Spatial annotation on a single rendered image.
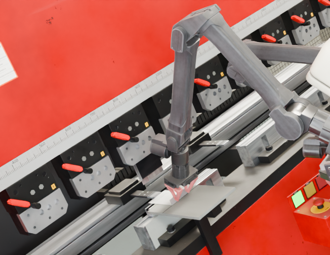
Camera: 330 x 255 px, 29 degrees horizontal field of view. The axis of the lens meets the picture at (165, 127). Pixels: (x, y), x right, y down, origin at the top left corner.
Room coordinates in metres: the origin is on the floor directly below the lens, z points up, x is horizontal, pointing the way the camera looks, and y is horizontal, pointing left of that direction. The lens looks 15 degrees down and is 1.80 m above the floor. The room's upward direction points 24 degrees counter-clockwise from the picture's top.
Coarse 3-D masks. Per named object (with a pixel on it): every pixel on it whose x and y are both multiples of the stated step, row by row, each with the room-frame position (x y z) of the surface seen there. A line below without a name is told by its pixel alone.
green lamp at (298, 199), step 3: (300, 192) 2.03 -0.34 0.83; (294, 195) 2.02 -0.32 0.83; (297, 195) 2.03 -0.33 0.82; (300, 195) 2.03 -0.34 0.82; (294, 198) 2.02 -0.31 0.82; (297, 198) 2.02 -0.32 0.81; (300, 198) 2.03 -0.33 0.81; (303, 198) 2.04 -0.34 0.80; (294, 201) 2.02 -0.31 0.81; (297, 201) 2.02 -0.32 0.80; (300, 201) 2.03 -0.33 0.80; (303, 201) 2.03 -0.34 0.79; (297, 204) 2.02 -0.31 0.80
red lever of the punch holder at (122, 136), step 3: (114, 132) 1.96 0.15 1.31; (111, 135) 1.96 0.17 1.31; (114, 135) 1.94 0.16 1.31; (117, 135) 1.95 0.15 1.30; (120, 135) 1.96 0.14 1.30; (123, 135) 1.96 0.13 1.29; (126, 135) 1.97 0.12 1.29; (117, 138) 1.96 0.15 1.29; (120, 138) 1.96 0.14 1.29; (123, 138) 1.96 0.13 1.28; (126, 138) 1.96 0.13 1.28; (129, 138) 1.97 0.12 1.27; (132, 138) 1.98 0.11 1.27; (135, 138) 1.98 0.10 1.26; (138, 138) 1.98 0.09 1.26; (132, 141) 1.99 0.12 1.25; (135, 141) 1.98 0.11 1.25; (138, 141) 1.98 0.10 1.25
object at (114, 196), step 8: (120, 184) 2.29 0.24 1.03; (128, 184) 2.25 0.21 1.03; (136, 184) 2.25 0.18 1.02; (144, 184) 2.27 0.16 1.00; (112, 192) 2.25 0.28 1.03; (120, 192) 2.21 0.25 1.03; (128, 192) 2.22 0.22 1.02; (136, 192) 2.22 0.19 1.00; (144, 192) 2.18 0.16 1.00; (152, 192) 2.15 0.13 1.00; (160, 192) 2.12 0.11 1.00; (112, 200) 2.25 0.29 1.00; (120, 200) 2.20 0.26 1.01; (128, 200) 2.21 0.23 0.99
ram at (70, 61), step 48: (0, 0) 1.90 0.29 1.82; (48, 0) 1.98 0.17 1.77; (96, 0) 2.08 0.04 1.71; (144, 0) 2.18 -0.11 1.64; (192, 0) 2.30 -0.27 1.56; (240, 0) 2.43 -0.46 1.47; (48, 48) 1.94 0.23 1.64; (96, 48) 2.03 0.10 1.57; (144, 48) 2.14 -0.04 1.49; (0, 96) 1.82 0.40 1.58; (48, 96) 1.90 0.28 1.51; (96, 96) 1.99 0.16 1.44; (144, 96) 2.09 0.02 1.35; (0, 144) 1.78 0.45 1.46
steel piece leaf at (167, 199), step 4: (184, 188) 2.02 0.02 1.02; (168, 192) 2.09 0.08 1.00; (184, 192) 2.01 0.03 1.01; (164, 196) 2.07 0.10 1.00; (168, 196) 2.06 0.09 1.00; (172, 196) 2.04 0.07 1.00; (176, 196) 1.99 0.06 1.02; (180, 196) 2.00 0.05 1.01; (160, 200) 2.05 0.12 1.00; (164, 200) 2.04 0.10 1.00; (168, 200) 2.02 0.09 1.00; (172, 200) 1.98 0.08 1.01; (164, 204) 2.00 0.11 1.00; (168, 204) 1.99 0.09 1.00; (172, 204) 1.97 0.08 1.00
